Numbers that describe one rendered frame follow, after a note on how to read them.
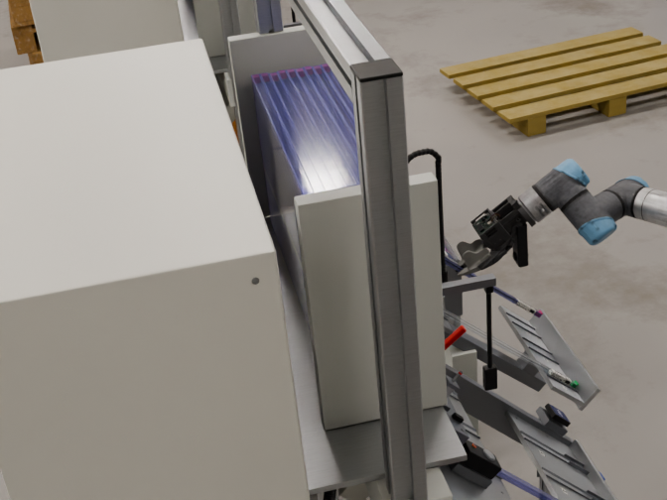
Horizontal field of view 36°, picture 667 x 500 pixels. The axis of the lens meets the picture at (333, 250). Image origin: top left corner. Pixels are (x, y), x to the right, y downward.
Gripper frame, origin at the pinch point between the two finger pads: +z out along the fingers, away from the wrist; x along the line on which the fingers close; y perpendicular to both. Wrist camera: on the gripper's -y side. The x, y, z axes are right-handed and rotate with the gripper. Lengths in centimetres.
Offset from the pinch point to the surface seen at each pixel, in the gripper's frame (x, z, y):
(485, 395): 38.8, 9.1, 0.2
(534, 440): 46.0, 7.2, -10.6
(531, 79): -301, -63, -144
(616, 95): -264, -89, -162
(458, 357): 12.3, 12.8, -9.2
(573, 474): 51, 5, -19
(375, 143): 111, -15, 97
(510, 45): -388, -73, -165
